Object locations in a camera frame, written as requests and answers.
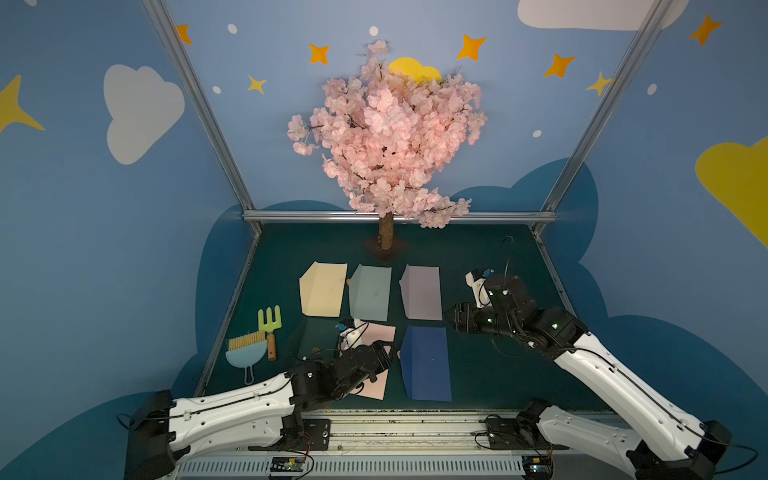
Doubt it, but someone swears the dark green envelope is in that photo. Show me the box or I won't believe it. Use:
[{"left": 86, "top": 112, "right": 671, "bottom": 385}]
[{"left": 288, "top": 317, "right": 340, "bottom": 360}]

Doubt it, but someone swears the dark blue envelope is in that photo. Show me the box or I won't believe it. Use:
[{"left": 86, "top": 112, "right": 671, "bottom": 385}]
[{"left": 400, "top": 326, "right": 452, "bottom": 402}]

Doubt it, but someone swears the cream yellow envelope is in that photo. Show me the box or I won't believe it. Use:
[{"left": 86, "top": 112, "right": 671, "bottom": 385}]
[{"left": 299, "top": 261, "right": 347, "bottom": 318}]

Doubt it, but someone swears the lavender envelope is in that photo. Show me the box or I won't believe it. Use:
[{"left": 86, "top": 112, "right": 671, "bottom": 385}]
[{"left": 399, "top": 265, "right": 443, "bottom": 321}]

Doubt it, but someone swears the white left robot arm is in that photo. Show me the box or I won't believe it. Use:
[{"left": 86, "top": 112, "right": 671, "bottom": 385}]
[{"left": 124, "top": 341, "right": 395, "bottom": 479}]

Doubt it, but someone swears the pink envelope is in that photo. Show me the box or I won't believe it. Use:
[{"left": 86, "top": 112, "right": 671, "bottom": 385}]
[{"left": 340, "top": 320, "right": 396, "bottom": 400}]

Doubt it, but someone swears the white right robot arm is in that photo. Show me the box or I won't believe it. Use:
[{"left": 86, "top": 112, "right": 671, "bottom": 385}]
[{"left": 444, "top": 270, "right": 736, "bottom": 479}]

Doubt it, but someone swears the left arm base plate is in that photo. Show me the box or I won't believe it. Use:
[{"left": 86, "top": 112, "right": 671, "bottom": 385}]
[{"left": 265, "top": 417, "right": 332, "bottom": 452}]

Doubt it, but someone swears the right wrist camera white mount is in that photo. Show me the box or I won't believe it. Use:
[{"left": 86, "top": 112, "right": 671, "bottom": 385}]
[{"left": 465, "top": 268, "right": 494, "bottom": 308}]

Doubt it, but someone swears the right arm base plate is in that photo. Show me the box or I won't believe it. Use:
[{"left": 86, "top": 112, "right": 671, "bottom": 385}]
[{"left": 484, "top": 414, "right": 566, "bottom": 451}]

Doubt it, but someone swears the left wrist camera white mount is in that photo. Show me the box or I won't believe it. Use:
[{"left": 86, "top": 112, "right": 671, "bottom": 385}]
[{"left": 338, "top": 318, "right": 369, "bottom": 351}]

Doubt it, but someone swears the pink blossom artificial tree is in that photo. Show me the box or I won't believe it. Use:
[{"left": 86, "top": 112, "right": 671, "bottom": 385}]
[{"left": 287, "top": 40, "right": 487, "bottom": 260}]

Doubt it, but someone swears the aluminium rail front frame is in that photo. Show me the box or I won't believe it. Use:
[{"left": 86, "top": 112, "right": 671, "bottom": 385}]
[{"left": 169, "top": 409, "right": 626, "bottom": 479}]

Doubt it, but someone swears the green garden fork wooden handle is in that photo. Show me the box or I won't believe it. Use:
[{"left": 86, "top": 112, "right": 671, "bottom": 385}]
[{"left": 257, "top": 305, "right": 282, "bottom": 362}]

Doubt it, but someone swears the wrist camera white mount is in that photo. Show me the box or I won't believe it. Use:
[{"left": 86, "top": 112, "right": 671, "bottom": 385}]
[
  {"left": 465, "top": 268, "right": 494, "bottom": 308},
  {"left": 338, "top": 318, "right": 369, "bottom": 351}
]

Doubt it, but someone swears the light teal envelope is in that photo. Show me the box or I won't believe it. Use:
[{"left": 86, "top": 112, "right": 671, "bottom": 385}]
[{"left": 348, "top": 265, "right": 392, "bottom": 322}]

